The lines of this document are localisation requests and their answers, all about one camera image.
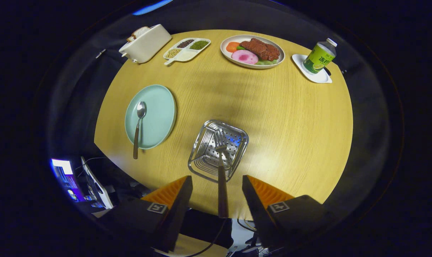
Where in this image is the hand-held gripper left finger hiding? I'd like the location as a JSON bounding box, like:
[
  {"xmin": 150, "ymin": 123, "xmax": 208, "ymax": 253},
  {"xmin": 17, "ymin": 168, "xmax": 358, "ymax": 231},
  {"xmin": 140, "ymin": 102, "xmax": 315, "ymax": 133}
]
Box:
[{"xmin": 98, "ymin": 175, "xmax": 194, "ymax": 253}]

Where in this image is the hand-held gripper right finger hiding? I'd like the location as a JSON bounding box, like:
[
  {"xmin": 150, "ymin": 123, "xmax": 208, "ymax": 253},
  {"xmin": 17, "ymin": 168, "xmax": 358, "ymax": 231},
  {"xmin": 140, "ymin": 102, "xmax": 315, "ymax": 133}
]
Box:
[{"xmin": 242, "ymin": 175, "xmax": 340, "ymax": 250}]

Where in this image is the wooden handle metal fork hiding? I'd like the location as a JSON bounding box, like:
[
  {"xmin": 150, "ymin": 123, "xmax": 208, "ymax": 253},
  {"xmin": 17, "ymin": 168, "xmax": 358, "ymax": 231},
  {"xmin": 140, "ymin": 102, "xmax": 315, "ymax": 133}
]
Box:
[{"xmin": 214, "ymin": 128, "xmax": 229, "ymax": 218}]

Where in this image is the wooden handle metal spoon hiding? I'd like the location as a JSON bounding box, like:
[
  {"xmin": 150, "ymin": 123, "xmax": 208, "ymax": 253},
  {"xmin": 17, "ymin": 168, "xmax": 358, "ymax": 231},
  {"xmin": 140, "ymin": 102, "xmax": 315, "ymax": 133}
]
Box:
[{"xmin": 133, "ymin": 101, "xmax": 147, "ymax": 160}]

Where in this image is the perforated metal tray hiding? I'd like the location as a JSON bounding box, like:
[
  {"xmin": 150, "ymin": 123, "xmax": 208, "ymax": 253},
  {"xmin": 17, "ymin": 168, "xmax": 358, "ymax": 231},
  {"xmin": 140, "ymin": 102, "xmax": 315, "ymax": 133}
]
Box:
[{"xmin": 187, "ymin": 120, "xmax": 249, "ymax": 183}]

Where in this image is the white edged monitor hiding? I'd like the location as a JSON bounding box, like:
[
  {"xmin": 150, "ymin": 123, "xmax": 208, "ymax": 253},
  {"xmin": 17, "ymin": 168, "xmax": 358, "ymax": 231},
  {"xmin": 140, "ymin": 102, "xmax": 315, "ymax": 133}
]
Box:
[{"xmin": 81, "ymin": 156, "xmax": 114, "ymax": 210}]

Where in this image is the teal round plate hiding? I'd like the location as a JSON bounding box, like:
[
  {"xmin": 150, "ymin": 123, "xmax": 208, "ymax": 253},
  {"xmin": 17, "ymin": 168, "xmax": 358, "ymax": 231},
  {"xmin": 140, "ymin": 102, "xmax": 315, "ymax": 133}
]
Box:
[{"xmin": 125, "ymin": 84, "xmax": 177, "ymax": 150}]

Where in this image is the white square coaster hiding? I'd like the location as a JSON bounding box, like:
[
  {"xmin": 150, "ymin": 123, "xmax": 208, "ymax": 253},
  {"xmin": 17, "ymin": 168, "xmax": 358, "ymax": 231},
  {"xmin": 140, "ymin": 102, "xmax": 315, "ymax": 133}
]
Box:
[{"xmin": 292, "ymin": 54, "xmax": 333, "ymax": 84}]

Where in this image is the green lettuce leaf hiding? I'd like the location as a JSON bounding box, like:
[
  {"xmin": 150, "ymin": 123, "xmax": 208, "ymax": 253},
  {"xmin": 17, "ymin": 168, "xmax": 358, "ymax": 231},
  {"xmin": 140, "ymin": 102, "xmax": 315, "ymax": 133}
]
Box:
[{"xmin": 237, "ymin": 45, "xmax": 279, "ymax": 66}]

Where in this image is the pink ham slice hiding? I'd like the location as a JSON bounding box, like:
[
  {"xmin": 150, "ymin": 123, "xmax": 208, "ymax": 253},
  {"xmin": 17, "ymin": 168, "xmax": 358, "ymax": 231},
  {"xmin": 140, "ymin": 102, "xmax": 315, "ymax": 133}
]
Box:
[{"xmin": 231, "ymin": 49, "xmax": 259, "ymax": 65}]

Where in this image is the white round food plate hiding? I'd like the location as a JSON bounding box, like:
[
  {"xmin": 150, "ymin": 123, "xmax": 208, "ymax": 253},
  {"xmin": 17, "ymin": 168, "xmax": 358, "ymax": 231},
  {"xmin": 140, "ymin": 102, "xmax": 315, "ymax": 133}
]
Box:
[{"xmin": 220, "ymin": 34, "xmax": 286, "ymax": 69}]

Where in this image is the white divided bean dish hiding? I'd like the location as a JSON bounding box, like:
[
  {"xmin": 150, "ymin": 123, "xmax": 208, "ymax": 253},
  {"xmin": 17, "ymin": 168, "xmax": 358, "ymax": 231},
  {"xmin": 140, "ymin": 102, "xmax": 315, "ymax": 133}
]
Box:
[{"xmin": 163, "ymin": 37, "xmax": 211, "ymax": 66}]

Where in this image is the brown steak piece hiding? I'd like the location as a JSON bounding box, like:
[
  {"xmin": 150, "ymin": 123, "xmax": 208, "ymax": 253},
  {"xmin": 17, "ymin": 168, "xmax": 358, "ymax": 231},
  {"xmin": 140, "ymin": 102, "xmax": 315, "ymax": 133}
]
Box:
[{"xmin": 239, "ymin": 38, "xmax": 281, "ymax": 61}]

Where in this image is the green label drink bottle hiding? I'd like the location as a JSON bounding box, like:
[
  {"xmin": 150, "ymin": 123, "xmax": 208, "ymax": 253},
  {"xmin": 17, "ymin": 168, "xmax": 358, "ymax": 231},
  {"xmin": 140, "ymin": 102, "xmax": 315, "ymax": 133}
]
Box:
[{"xmin": 302, "ymin": 38, "xmax": 337, "ymax": 75}]

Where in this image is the cream white toaster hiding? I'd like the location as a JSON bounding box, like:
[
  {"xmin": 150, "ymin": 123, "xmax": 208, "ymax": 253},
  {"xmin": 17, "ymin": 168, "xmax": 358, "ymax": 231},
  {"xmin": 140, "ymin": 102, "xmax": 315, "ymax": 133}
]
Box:
[{"xmin": 119, "ymin": 24, "xmax": 172, "ymax": 64}]

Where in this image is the large toast bread slice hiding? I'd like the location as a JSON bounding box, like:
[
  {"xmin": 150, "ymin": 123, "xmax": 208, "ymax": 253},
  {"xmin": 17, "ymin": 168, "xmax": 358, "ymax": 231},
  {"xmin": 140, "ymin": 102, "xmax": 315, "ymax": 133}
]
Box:
[{"xmin": 132, "ymin": 26, "xmax": 151, "ymax": 39}]

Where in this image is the black cable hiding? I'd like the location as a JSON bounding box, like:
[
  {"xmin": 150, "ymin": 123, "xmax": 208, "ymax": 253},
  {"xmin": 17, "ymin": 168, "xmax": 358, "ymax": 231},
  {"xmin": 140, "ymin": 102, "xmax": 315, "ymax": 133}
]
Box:
[{"xmin": 186, "ymin": 218, "xmax": 228, "ymax": 257}]

